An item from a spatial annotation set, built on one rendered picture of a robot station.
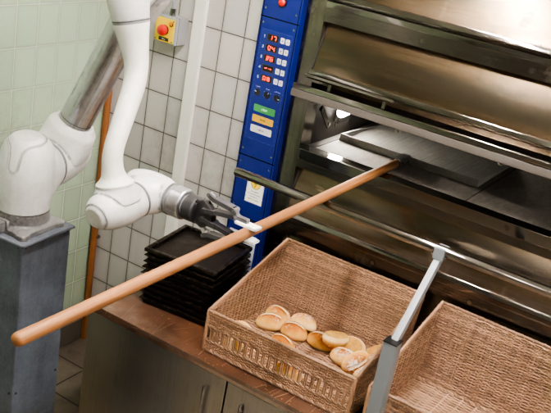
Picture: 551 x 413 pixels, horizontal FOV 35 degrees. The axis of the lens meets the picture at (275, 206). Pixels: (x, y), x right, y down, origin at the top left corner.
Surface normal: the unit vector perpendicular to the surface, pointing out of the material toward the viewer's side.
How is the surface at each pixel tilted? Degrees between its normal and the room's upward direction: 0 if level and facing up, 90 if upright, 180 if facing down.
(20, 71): 90
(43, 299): 90
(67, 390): 0
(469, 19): 70
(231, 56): 90
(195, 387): 90
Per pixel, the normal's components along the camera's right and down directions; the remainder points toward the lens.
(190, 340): 0.17, -0.92
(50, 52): 0.83, 0.33
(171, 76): -0.53, 0.23
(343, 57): -0.44, -0.10
